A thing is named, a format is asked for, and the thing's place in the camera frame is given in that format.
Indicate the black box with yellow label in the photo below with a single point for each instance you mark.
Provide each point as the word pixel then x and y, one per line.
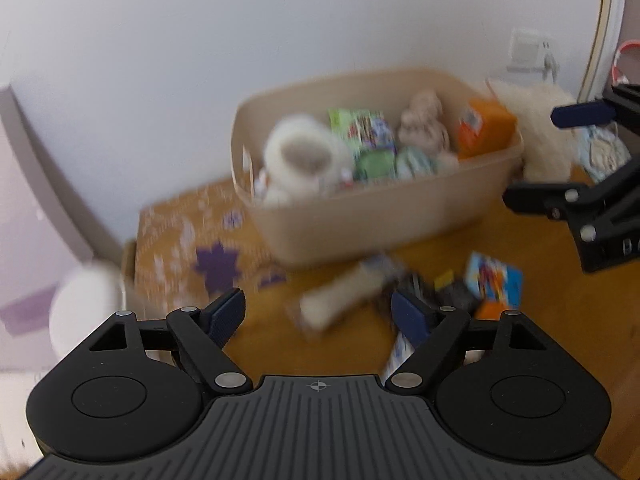
pixel 457 292

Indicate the white striped wrapper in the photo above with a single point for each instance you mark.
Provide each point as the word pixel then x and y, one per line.
pixel 398 355

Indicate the red white curved object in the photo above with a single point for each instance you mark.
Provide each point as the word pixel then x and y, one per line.
pixel 620 62

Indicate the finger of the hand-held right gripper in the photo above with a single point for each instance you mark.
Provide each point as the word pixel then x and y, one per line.
pixel 535 199
pixel 582 114

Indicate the beige plastic storage bin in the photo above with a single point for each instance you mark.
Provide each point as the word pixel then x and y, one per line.
pixel 375 220

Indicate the white thermos bottle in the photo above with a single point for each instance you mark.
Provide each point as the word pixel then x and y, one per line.
pixel 85 305

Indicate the cream plush toy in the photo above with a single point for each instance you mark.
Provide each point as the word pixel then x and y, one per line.
pixel 425 125

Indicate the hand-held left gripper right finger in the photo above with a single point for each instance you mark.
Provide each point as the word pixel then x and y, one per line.
pixel 410 317

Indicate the green snack packet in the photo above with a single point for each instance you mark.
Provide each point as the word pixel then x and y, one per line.
pixel 360 127

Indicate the wooden desktop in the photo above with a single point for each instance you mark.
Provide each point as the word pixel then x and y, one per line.
pixel 540 350

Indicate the beige fluffy plush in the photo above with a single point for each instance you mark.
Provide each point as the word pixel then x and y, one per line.
pixel 300 160

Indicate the pale teal packet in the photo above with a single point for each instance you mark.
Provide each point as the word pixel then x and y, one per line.
pixel 415 162

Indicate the orange packet with white mark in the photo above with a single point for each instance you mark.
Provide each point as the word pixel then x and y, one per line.
pixel 487 130

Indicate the brown flowered table mat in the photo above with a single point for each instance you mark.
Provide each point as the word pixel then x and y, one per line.
pixel 170 240

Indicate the green round packet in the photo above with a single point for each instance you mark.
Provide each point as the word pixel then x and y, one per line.
pixel 375 165

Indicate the white wall socket panel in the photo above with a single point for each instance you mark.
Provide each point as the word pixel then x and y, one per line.
pixel 525 50

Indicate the white and purple cabinet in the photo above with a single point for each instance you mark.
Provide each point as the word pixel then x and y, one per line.
pixel 30 210

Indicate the white power plug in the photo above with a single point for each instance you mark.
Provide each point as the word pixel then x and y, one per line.
pixel 550 66

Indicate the white door frame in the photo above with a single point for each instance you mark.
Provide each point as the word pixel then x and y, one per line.
pixel 600 35

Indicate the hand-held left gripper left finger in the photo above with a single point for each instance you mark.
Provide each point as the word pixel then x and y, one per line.
pixel 225 310

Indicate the blue snack packet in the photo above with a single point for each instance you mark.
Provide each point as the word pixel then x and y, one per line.
pixel 492 280

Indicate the light blue quilted bag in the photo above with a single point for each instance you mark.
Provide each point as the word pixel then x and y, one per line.
pixel 607 152

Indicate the white fluffy plush toy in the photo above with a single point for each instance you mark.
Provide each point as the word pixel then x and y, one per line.
pixel 540 130

